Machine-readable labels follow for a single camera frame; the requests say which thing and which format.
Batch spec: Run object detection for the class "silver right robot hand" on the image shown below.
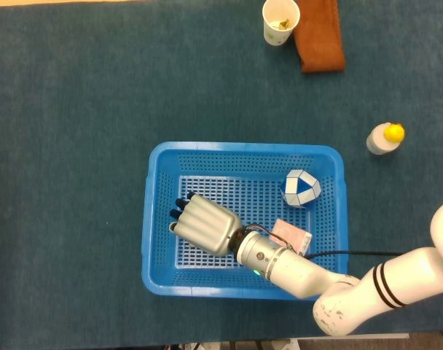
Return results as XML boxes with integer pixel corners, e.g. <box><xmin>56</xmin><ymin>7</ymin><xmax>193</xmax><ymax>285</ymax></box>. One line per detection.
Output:
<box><xmin>168</xmin><ymin>191</ymin><xmax>243</xmax><ymax>257</ymax></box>

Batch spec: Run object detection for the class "white pink card box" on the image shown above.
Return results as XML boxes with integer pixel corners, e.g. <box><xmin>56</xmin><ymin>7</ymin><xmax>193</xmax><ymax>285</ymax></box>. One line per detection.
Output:
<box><xmin>268</xmin><ymin>218</ymin><xmax>313</xmax><ymax>257</ymax></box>

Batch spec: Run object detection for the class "blue plastic perforated basket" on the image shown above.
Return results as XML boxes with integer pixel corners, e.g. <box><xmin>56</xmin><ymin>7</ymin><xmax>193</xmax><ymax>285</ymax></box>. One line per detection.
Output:
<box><xmin>141</xmin><ymin>141</ymin><xmax>350</xmax><ymax>302</ymax></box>

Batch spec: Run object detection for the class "blue white snake cube ball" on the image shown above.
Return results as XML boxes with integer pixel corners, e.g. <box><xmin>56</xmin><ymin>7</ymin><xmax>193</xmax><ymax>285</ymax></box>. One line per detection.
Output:
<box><xmin>279</xmin><ymin>169</ymin><xmax>322</xmax><ymax>209</ymax></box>

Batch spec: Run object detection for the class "teal table cloth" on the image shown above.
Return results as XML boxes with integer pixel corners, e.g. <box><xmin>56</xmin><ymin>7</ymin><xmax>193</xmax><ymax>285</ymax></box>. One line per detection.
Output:
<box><xmin>0</xmin><ymin>0</ymin><xmax>443</xmax><ymax>343</ymax></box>

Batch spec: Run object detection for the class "small white jar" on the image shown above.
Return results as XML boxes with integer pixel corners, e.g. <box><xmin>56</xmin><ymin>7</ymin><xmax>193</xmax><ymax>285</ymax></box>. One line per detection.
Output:
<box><xmin>366</xmin><ymin>122</ymin><xmax>397</xmax><ymax>156</ymax></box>

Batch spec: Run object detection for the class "white paper cup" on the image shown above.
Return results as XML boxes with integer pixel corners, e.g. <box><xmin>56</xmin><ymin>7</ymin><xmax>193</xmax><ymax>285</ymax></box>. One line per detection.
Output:
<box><xmin>262</xmin><ymin>0</ymin><xmax>302</xmax><ymax>47</ymax></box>

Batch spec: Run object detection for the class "brown folded towel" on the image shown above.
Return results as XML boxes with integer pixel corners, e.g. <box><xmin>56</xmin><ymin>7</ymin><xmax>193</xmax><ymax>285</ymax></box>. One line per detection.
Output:
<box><xmin>293</xmin><ymin>0</ymin><xmax>346</xmax><ymax>74</ymax></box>

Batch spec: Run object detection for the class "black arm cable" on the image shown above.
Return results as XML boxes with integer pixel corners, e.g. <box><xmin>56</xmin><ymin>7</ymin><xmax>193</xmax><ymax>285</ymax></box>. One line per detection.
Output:
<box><xmin>303</xmin><ymin>250</ymin><xmax>404</xmax><ymax>260</ymax></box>

